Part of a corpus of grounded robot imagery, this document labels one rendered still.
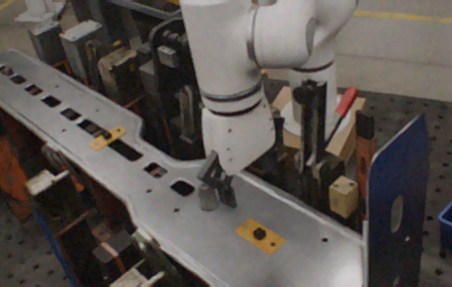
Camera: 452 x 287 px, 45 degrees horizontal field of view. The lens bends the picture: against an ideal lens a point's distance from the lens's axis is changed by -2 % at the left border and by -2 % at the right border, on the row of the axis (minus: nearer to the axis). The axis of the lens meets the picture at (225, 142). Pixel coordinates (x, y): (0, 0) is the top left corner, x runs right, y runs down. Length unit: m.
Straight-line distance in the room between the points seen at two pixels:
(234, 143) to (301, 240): 0.24
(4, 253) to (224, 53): 1.03
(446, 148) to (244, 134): 0.89
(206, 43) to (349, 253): 0.41
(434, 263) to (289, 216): 0.43
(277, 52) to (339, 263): 0.37
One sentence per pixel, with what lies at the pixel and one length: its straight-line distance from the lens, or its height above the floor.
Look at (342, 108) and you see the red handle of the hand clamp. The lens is 0.97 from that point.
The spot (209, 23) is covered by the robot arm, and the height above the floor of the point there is 1.41.
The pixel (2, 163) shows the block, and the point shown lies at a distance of 1.50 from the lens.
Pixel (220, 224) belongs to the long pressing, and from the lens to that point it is 0.97.
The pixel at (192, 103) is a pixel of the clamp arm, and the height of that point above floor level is 1.07.
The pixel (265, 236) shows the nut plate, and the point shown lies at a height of 1.00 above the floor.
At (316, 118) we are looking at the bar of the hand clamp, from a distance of 0.89.
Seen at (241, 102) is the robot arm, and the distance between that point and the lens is 0.71.
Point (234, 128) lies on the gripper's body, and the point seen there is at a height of 1.25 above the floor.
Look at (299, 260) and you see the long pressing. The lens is 0.89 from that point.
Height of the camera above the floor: 1.68
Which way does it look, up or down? 37 degrees down
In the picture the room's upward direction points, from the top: 12 degrees counter-clockwise
